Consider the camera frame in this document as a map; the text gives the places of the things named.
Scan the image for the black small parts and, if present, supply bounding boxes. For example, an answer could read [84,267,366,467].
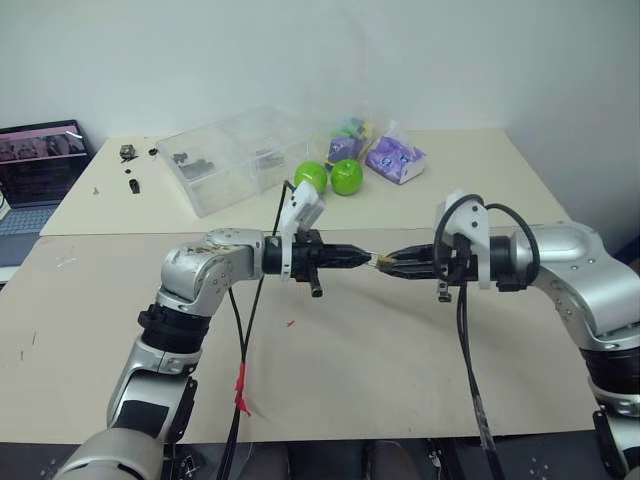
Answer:
[171,151,217,177]

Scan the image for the open laptop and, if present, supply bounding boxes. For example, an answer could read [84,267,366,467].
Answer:
[0,118,94,269]

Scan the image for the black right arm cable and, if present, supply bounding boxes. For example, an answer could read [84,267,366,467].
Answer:
[431,201,541,480]

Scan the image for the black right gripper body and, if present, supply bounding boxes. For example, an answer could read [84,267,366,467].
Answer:
[430,233,482,304]

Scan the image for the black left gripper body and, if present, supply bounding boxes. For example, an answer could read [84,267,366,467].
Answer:
[291,229,332,300]

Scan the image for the red tape strip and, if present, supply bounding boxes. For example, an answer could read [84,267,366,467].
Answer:
[233,363,252,417]

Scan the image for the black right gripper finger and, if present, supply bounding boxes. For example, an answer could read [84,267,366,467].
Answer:
[383,243,436,264]
[380,258,437,281]

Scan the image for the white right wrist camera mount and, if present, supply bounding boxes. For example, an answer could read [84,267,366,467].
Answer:
[433,189,494,292]

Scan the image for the purple tissue pack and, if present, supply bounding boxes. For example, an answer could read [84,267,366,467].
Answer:
[364,119,428,186]

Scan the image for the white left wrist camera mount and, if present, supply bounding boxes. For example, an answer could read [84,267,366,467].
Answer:
[277,180,329,285]

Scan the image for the green apple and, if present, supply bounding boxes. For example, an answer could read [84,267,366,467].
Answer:
[293,160,329,194]
[330,158,364,198]

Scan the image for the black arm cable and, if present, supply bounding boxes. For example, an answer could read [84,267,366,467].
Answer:
[431,201,541,480]
[216,179,297,480]

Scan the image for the clear bag with purple items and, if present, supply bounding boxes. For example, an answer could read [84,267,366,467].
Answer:
[312,114,387,169]

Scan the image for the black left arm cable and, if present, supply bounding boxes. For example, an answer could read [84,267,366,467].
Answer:
[216,179,297,480]

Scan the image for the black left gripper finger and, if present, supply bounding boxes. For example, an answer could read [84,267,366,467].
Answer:
[327,255,372,271]
[327,242,374,259]

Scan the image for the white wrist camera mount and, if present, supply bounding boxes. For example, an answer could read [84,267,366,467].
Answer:
[433,189,494,292]
[277,180,329,285]

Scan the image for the clear plastic compartment box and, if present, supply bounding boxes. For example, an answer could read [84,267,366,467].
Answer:
[155,104,312,220]

